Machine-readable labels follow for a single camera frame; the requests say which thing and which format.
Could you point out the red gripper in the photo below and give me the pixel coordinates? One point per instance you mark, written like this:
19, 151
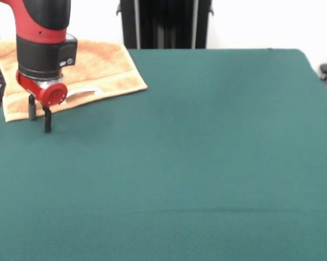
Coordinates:
49, 93

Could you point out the orange terry towel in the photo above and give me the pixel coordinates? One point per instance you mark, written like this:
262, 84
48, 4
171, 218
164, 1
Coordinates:
103, 65

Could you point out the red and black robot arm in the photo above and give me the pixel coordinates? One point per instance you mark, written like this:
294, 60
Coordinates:
40, 32

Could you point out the dark green tablecloth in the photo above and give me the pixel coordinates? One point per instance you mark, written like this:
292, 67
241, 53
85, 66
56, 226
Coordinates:
179, 163

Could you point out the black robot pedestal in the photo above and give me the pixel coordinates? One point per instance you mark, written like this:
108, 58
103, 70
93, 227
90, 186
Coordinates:
166, 27

